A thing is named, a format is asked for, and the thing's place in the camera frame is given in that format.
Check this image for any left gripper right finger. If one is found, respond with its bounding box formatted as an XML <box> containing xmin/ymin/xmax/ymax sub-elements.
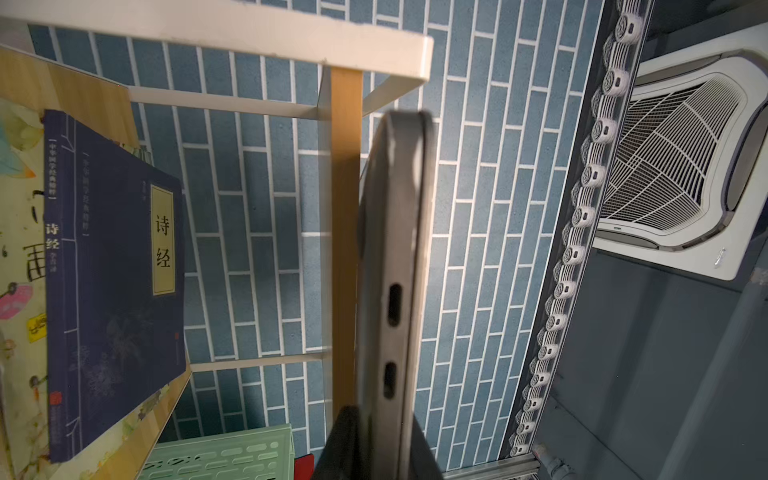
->
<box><xmin>409</xmin><ymin>431</ymin><xmax>443</xmax><ymax>480</ymax></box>

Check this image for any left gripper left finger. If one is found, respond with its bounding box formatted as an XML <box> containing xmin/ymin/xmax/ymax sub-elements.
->
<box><xmin>311</xmin><ymin>406</ymin><xmax>362</xmax><ymax>480</ymax></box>

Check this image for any grey laptop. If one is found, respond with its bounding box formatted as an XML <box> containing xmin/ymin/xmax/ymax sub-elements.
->
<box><xmin>356</xmin><ymin>110</ymin><xmax>436</xmax><ymax>479</ymax></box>

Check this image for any red file folder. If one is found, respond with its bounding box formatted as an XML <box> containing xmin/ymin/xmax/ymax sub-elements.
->
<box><xmin>293</xmin><ymin>454</ymin><xmax>315</xmax><ymax>480</ymax></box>

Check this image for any green mesh file rack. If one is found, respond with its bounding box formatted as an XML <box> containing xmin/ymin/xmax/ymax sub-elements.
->
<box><xmin>138</xmin><ymin>424</ymin><xmax>295</xmax><ymax>480</ymax></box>

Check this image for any dark blue book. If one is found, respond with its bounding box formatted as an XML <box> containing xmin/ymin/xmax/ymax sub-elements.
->
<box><xmin>43</xmin><ymin>110</ymin><xmax>186</xmax><ymax>463</ymax></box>

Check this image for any colourful picture book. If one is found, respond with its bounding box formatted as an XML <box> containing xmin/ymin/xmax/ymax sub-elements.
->
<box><xmin>1</xmin><ymin>100</ymin><xmax>169</xmax><ymax>479</ymax></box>

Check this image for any white ceiling air vent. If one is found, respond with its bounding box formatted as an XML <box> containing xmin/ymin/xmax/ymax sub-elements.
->
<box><xmin>594</xmin><ymin>24</ymin><xmax>767</xmax><ymax>281</ymax></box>

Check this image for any white and wood shelf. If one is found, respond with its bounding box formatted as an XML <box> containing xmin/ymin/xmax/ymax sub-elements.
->
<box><xmin>0</xmin><ymin>0</ymin><xmax>434</xmax><ymax>480</ymax></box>

